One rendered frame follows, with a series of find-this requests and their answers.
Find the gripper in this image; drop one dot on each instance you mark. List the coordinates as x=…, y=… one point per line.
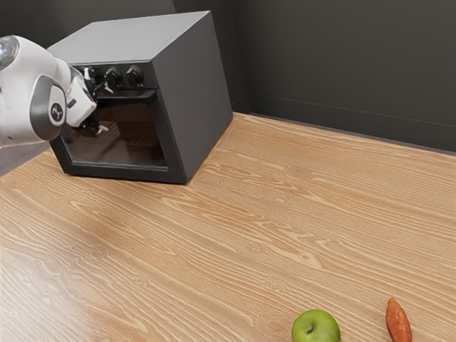
x=90, y=76

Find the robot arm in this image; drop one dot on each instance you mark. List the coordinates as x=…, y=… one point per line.
x=21, y=92

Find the dark grey oven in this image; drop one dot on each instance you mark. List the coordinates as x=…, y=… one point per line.
x=185, y=89

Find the green apple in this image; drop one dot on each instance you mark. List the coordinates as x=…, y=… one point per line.
x=315, y=327

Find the orange sweet potato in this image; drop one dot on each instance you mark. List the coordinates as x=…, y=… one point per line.
x=399, y=322

